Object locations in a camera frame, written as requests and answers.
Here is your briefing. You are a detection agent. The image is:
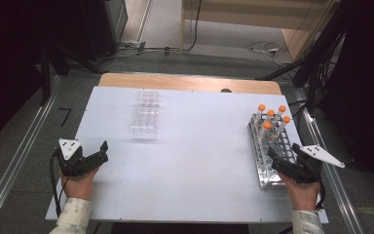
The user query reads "black stand with cables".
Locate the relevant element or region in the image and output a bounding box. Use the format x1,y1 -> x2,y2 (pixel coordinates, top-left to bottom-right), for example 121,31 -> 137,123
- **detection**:
255,0 -> 350,113

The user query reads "grey power strip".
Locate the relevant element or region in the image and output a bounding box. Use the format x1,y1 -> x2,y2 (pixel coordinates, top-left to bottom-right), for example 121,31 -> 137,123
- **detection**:
119,39 -> 148,51

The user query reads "wooden table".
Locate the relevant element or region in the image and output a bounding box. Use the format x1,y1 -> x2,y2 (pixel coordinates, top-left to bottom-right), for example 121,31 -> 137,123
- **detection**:
97,72 -> 283,97

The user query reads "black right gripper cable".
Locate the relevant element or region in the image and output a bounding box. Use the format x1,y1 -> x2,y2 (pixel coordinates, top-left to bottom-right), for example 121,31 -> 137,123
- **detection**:
316,180 -> 326,211

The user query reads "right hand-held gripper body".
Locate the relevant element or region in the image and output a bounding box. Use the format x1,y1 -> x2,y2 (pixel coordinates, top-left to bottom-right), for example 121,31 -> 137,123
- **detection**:
271,144 -> 346,184

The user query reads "white floor cable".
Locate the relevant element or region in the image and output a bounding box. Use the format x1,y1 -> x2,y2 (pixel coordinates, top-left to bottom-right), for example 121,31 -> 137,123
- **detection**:
246,40 -> 282,59

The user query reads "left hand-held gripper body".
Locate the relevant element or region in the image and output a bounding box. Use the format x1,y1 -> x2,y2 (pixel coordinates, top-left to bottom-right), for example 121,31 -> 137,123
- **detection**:
56,137 -> 102,178

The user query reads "metal floor rail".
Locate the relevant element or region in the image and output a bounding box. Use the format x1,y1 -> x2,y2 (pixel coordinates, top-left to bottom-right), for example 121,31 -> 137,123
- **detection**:
291,87 -> 365,234
0,75 -> 62,234

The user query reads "metal test tube rack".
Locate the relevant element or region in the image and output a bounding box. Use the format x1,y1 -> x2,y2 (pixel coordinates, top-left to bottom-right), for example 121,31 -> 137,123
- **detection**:
246,111 -> 302,191

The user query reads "beige wooden furniture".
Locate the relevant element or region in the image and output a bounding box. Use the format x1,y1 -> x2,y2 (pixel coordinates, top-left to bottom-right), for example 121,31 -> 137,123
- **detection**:
179,0 -> 340,62

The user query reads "white board sheet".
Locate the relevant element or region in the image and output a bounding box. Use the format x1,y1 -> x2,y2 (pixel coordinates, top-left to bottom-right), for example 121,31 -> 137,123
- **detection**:
45,85 -> 330,225

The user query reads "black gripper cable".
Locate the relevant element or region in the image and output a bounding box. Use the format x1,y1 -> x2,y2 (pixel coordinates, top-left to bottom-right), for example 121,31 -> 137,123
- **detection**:
49,147 -> 67,218
316,180 -> 326,211

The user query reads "clear acrylic tube rack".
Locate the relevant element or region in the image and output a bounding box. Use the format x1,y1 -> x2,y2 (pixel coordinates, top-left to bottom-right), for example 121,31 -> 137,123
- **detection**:
130,90 -> 162,141

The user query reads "person's right hand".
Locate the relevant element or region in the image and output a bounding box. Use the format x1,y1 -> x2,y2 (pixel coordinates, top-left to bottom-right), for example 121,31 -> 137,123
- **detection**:
278,172 -> 321,212

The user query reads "black floor cable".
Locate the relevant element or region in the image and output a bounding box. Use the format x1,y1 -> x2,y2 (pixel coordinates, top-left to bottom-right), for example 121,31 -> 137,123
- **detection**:
184,0 -> 204,53

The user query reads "person's left hand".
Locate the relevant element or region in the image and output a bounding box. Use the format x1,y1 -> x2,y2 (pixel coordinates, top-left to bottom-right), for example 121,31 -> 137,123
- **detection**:
58,166 -> 100,201

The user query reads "orange-capped clear test tube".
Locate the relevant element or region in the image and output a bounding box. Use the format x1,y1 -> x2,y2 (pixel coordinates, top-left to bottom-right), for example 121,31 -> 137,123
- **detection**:
255,103 -> 267,128
260,121 -> 273,144
277,115 -> 292,135
264,109 -> 276,125
274,104 -> 287,126

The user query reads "black tripod stand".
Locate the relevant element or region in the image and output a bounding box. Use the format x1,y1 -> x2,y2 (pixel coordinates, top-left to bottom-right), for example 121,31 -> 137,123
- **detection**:
39,41 -> 102,107

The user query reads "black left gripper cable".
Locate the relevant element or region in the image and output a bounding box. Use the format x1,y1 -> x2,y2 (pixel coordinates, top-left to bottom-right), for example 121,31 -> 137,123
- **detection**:
49,147 -> 67,218

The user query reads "black cabinet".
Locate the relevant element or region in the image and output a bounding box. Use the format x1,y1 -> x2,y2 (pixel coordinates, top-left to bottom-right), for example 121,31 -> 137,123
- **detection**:
79,0 -> 129,62

